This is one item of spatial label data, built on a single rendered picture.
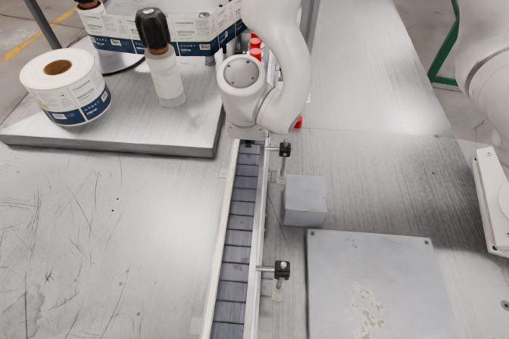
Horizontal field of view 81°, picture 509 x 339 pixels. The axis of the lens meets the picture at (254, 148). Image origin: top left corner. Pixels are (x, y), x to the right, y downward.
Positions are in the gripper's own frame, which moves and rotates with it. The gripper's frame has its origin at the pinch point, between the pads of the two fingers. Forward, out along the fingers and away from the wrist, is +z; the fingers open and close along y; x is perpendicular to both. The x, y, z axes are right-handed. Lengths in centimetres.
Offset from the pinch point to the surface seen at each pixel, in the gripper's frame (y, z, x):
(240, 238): -0.4, -2.5, 25.5
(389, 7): -62, 47, -95
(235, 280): -0.3, -5.6, 34.1
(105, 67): 56, 17, -31
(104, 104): 48, 9, -13
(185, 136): 19.6, 7.9, -2.8
